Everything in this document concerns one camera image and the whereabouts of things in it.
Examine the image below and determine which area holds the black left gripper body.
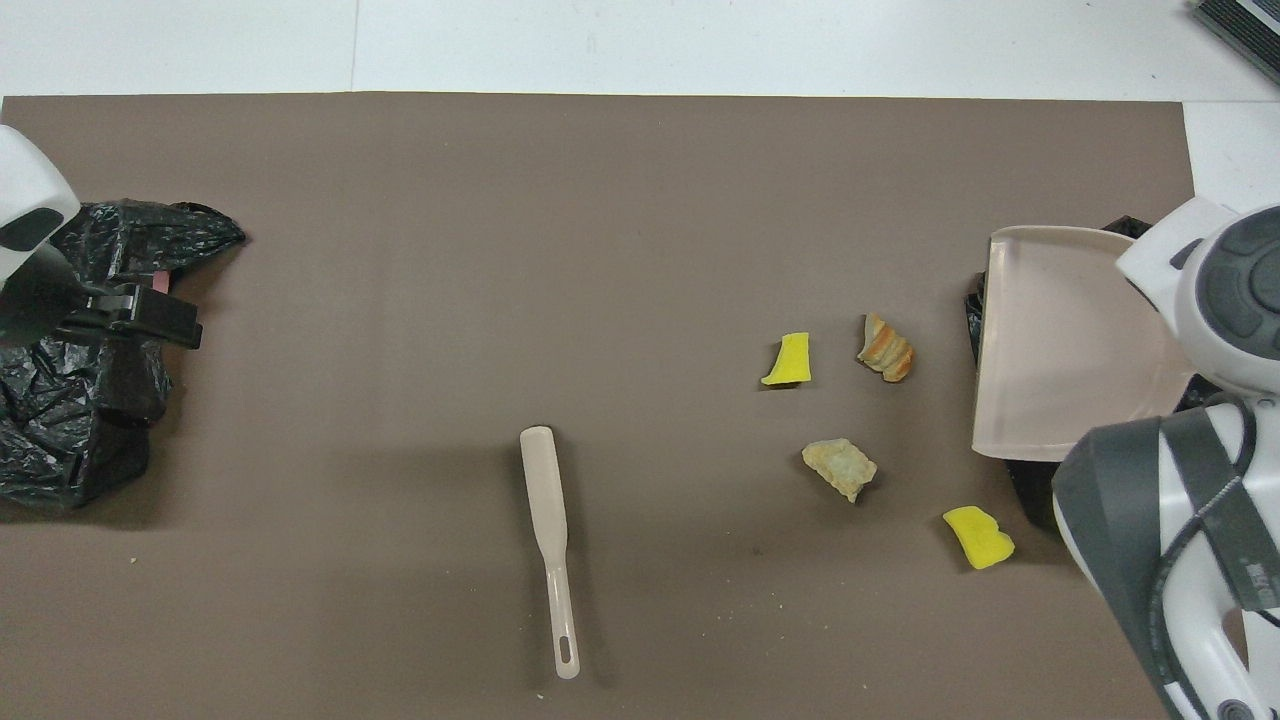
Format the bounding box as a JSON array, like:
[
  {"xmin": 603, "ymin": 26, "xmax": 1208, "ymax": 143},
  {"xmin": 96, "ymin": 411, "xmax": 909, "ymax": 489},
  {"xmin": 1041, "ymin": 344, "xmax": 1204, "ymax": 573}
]
[{"xmin": 0, "ymin": 248, "xmax": 117, "ymax": 347}]

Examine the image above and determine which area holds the beige hand brush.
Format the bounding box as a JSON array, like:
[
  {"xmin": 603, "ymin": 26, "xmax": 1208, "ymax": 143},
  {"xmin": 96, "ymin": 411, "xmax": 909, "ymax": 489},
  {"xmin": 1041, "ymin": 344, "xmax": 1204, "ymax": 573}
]
[{"xmin": 518, "ymin": 426, "xmax": 582, "ymax": 681}]

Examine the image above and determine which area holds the yellow sponge wedge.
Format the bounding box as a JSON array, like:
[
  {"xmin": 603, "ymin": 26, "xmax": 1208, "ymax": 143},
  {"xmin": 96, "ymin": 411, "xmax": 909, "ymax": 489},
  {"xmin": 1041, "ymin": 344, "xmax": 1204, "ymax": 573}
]
[{"xmin": 761, "ymin": 332, "xmax": 812, "ymax": 388}]

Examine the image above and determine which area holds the pale bread chunk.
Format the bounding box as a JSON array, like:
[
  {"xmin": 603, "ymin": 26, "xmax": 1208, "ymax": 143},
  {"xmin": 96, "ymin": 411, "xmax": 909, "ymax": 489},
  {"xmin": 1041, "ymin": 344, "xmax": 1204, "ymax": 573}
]
[{"xmin": 802, "ymin": 439, "xmax": 878, "ymax": 503}]

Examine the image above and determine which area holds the striped croissant piece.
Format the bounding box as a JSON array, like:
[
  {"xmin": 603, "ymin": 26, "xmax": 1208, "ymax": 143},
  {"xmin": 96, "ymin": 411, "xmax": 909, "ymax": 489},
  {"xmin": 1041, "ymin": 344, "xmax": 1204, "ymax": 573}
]
[{"xmin": 857, "ymin": 312, "xmax": 916, "ymax": 383}]

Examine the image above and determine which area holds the yellow sponge chunk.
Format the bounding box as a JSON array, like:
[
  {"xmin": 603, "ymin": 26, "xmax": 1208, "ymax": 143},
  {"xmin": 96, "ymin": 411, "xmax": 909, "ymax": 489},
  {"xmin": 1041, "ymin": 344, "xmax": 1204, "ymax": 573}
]
[{"xmin": 943, "ymin": 507, "xmax": 1016, "ymax": 571}]

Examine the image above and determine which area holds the beige plastic dustpan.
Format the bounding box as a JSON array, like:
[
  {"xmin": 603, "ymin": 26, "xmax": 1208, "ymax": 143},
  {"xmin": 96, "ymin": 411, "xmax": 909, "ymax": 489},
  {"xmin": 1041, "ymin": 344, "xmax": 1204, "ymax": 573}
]
[{"xmin": 971, "ymin": 225, "xmax": 1197, "ymax": 464}]

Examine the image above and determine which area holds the black bag bin, pink spot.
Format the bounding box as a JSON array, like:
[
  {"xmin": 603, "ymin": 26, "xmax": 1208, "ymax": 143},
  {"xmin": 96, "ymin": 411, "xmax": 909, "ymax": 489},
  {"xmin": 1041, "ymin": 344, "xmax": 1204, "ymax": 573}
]
[{"xmin": 0, "ymin": 200, "xmax": 247, "ymax": 509}]

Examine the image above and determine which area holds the black bag lined bin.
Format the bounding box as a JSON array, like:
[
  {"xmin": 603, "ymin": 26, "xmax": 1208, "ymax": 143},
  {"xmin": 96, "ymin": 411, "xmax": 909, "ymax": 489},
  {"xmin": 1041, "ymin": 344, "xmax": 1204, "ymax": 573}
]
[{"xmin": 964, "ymin": 214, "xmax": 1161, "ymax": 533}]

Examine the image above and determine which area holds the brown table mat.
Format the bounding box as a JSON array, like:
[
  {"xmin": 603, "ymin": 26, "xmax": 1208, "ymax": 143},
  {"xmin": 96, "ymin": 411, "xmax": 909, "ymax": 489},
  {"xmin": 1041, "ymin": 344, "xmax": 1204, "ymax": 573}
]
[{"xmin": 0, "ymin": 92, "xmax": 1257, "ymax": 720}]

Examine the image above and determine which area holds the black ribbed device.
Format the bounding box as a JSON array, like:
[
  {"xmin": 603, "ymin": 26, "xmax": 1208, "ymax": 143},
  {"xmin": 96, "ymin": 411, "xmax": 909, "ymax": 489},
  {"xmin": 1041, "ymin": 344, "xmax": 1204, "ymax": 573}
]
[{"xmin": 1190, "ymin": 0, "xmax": 1280, "ymax": 87}]

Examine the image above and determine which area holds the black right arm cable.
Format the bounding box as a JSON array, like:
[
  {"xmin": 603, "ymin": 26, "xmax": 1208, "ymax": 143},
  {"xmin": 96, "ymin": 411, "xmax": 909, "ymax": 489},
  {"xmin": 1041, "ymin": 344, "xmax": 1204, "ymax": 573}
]
[{"xmin": 1145, "ymin": 395, "xmax": 1263, "ymax": 720}]

